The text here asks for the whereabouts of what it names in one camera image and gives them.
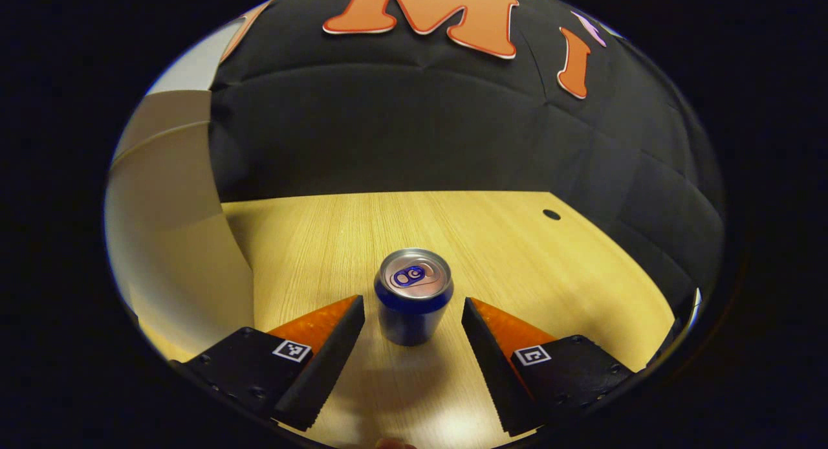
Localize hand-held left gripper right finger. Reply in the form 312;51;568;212
461;297;636;437

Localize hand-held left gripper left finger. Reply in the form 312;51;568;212
183;295;366;432

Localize blue pop can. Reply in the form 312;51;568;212
373;248;455;347

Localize wooden desktop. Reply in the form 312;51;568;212
138;190;677;449

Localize black backdrop cloth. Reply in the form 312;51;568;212
207;0;725;366

